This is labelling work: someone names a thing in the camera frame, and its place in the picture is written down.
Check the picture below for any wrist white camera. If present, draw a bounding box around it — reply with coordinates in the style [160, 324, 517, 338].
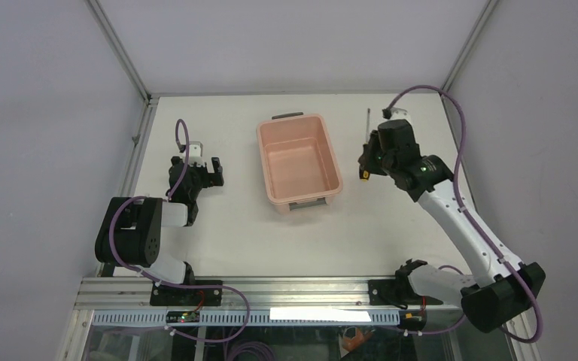
[183, 141, 206, 168]
[382, 107, 412, 122]

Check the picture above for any aluminium front rail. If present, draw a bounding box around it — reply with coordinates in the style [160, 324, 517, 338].
[73, 277, 523, 312]

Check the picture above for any aluminium frame post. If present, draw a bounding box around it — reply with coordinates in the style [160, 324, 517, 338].
[85, 0, 151, 103]
[441, 0, 500, 92]

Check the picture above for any left aluminium frame post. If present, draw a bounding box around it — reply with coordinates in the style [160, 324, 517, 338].
[85, 0, 151, 103]

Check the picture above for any right aluminium frame post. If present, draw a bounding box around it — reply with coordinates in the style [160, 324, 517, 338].
[441, 0, 500, 92]

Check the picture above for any orange object below table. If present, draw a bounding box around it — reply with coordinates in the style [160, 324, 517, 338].
[339, 326, 374, 353]

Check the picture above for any yellow black screwdriver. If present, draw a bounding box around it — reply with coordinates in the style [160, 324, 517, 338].
[358, 108, 371, 181]

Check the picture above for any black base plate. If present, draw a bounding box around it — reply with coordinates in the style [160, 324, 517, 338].
[367, 278, 442, 309]
[149, 279, 223, 308]

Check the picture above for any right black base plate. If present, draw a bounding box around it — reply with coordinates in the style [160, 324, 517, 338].
[367, 278, 442, 309]

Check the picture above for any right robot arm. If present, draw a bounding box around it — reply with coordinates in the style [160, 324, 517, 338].
[358, 119, 546, 333]

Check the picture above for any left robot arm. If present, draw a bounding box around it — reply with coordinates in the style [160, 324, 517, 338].
[94, 156, 224, 305]

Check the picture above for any white slotted cable duct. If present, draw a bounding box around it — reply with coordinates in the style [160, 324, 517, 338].
[92, 307, 400, 328]

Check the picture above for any pink plastic bin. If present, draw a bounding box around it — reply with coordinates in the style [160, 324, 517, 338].
[257, 112, 343, 214]

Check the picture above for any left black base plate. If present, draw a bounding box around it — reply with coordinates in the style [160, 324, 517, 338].
[149, 279, 223, 308]

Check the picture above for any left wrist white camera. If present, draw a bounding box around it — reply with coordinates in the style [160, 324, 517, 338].
[183, 141, 206, 168]

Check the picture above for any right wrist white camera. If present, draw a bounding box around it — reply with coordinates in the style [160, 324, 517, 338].
[382, 107, 412, 122]

